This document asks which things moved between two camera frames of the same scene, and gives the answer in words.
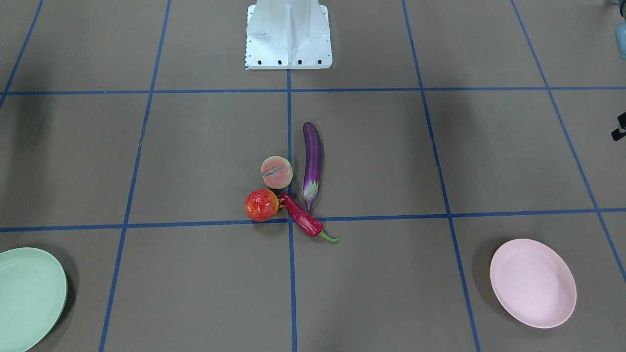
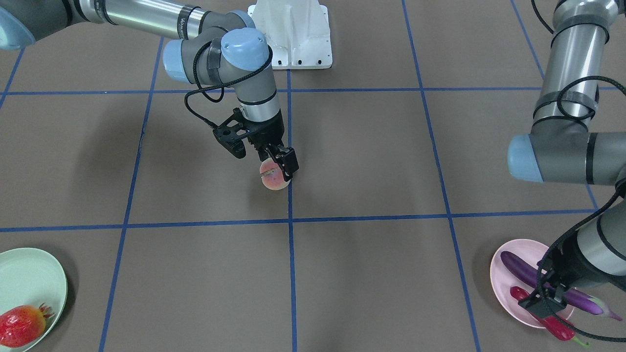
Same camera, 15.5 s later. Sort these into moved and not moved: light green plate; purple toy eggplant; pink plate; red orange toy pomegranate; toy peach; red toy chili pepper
Moved: red orange toy pomegranate; purple toy eggplant; red toy chili pepper
Not moved: pink plate; light green plate; toy peach
